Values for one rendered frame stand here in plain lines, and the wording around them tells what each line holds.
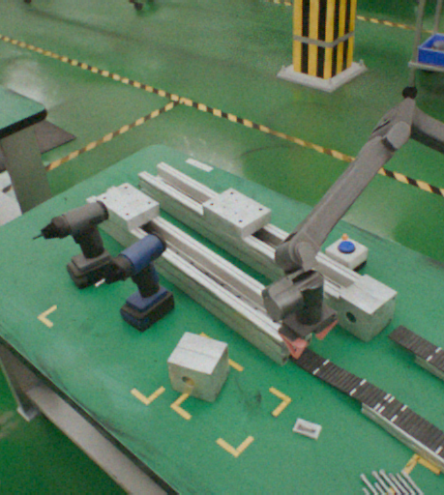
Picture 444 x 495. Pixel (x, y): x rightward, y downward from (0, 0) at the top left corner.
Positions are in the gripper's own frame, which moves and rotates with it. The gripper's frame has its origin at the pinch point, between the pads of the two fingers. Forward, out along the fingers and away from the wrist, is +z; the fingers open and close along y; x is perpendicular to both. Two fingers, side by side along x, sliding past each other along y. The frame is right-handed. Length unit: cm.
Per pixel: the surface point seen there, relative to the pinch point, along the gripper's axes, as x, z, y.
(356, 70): -204, 79, -282
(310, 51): -223, 61, -252
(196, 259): -40.8, 0.6, -2.0
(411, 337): 13.5, 2.3, -19.8
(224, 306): -21.6, -0.2, 5.0
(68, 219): -60, -15, 22
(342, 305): -1.8, -1.3, -14.1
